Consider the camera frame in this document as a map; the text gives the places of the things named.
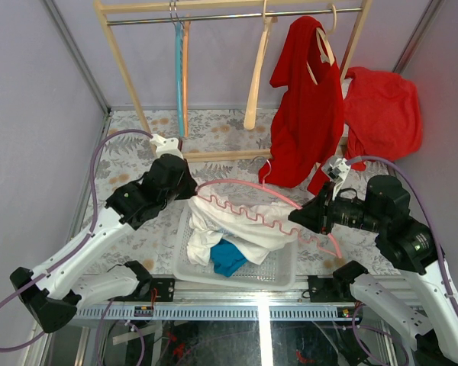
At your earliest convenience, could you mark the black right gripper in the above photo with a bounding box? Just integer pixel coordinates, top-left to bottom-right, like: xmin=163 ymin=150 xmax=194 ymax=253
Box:
xmin=287 ymin=178 xmax=385 ymax=233

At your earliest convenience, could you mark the white t shirt blue print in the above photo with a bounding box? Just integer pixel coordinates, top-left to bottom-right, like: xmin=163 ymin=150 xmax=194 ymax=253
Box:
xmin=187 ymin=197 xmax=298 ymax=266

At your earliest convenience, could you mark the pink wavy hanger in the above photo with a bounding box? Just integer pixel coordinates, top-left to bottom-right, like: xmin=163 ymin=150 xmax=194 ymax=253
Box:
xmin=196 ymin=178 xmax=343 ymax=258

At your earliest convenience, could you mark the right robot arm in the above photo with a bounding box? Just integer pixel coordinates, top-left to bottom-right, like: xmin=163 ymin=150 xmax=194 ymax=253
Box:
xmin=289 ymin=175 xmax=458 ymax=365

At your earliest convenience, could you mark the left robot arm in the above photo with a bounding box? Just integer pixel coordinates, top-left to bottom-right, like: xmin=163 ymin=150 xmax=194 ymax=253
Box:
xmin=10 ymin=154 xmax=197 ymax=333

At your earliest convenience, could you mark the red t shirt on hanger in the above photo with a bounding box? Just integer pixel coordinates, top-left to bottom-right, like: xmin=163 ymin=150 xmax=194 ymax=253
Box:
xmin=259 ymin=16 xmax=344 ymax=194

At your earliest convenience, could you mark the beige wooden hanger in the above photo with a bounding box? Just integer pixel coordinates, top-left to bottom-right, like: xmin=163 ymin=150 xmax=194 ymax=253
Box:
xmin=244 ymin=0 xmax=273 ymax=130

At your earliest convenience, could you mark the blue hanger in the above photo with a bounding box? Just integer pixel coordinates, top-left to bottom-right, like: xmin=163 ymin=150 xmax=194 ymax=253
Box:
xmin=169 ymin=1 xmax=185 ymax=136

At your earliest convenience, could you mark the orange hanger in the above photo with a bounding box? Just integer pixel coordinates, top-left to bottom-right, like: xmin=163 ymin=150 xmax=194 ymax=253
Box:
xmin=182 ymin=21 xmax=191 ymax=137

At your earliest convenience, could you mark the cream hanger under red shirt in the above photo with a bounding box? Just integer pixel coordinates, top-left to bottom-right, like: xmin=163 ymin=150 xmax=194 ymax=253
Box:
xmin=315 ymin=3 xmax=337 ymax=66

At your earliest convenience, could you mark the floral tablecloth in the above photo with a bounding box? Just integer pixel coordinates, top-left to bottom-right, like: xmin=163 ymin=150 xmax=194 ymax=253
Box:
xmin=86 ymin=109 xmax=398 ymax=275

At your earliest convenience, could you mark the white plastic laundry basket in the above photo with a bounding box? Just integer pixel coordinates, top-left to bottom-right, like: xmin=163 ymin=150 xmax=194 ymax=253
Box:
xmin=172 ymin=207 xmax=298 ymax=291

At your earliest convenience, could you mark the red cloth pile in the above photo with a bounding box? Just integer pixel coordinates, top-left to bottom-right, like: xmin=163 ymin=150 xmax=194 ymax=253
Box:
xmin=343 ymin=66 xmax=423 ymax=162

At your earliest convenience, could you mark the wooden clothes rack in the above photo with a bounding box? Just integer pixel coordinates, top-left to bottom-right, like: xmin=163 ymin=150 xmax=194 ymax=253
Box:
xmin=93 ymin=0 xmax=373 ymax=165

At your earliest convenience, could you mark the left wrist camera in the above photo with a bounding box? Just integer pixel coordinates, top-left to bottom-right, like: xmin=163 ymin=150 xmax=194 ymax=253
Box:
xmin=150 ymin=134 xmax=184 ymax=159

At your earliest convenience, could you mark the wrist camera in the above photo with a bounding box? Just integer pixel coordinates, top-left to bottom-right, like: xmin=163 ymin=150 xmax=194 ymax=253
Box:
xmin=321 ymin=156 xmax=350 ymax=200
xmin=150 ymin=134 xmax=184 ymax=159

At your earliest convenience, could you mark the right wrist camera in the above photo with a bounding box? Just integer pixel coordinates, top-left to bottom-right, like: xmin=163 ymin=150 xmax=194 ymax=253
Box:
xmin=321 ymin=156 xmax=350 ymax=200

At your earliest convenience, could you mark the aluminium rail with cable duct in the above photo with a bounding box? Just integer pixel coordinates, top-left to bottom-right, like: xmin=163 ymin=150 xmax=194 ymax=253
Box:
xmin=73 ymin=276 xmax=355 ymax=322

